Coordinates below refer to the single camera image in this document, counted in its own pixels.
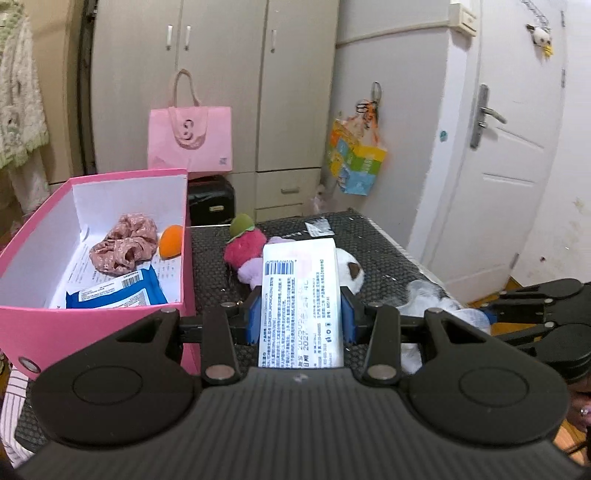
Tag black bubble mat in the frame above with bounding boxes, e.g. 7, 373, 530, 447
14, 211, 462, 455

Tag pink cardboard box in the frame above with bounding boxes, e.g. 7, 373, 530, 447
0, 168, 201, 381

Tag white wall switch box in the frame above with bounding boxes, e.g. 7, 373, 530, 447
450, 4, 478, 33

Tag small duck plush toy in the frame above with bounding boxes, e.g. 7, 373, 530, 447
526, 23, 555, 58

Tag pink strawberry plush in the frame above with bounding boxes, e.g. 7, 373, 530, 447
224, 215, 269, 268

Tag black suitcase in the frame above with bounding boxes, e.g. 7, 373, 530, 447
187, 174, 236, 227

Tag pink floral scrunchie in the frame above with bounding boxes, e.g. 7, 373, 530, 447
89, 213, 160, 277

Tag fluffy cream pajama pants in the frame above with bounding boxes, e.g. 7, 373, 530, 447
7, 152, 51, 215

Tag black clothes rack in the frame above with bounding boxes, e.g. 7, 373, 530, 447
76, 0, 100, 176

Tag light grey three-door wardrobe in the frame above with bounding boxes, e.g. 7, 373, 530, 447
90, 0, 340, 217

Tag fluffy cream green pajama jacket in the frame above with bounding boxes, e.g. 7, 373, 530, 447
0, 0, 51, 169

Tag pink tote bag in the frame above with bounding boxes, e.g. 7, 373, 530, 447
147, 69, 233, 175

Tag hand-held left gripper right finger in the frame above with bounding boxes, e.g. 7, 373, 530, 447
341, 286, 467, 386

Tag white door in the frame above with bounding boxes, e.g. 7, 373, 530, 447
418, 0, 568, 305

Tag white plush with brown patch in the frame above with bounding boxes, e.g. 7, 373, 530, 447
335, 247, 366, 296

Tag orange makeup sponge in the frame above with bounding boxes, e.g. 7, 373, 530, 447
159, 224, 184, 258

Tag colourful paper gift bag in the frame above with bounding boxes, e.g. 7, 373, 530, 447
325, 115, 387, 197

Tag white tissue packet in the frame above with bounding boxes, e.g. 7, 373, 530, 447
256, 237, 346, 370

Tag metal door hook rack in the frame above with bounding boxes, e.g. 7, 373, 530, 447
519, 0, 550, 28

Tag clear plastic wrapper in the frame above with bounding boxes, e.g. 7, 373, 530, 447
399, 279, 492, 374

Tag silver door handle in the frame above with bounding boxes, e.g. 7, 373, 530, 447
471, 84, 507, 148

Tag beige tall wooden cabinet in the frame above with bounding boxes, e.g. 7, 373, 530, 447
28, 0, 100, 185

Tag purple plush toy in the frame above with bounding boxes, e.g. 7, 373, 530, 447
238, 235, 296, 291

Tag person's right hand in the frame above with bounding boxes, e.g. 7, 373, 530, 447
570, 374, 591, 444

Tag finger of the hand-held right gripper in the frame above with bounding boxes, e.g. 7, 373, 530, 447
494, 323, 561, 354
487, 278, 587, 324

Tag pink striped fabric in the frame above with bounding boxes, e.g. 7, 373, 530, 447
0, 364, 35, 467

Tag blue wipes packet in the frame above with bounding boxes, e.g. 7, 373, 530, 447
65, 268, 169, 310

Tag translucent plastic bag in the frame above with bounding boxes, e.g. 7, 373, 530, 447
311, 182, 335, 213

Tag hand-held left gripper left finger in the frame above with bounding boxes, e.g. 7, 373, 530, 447
115, 288, 265, 385

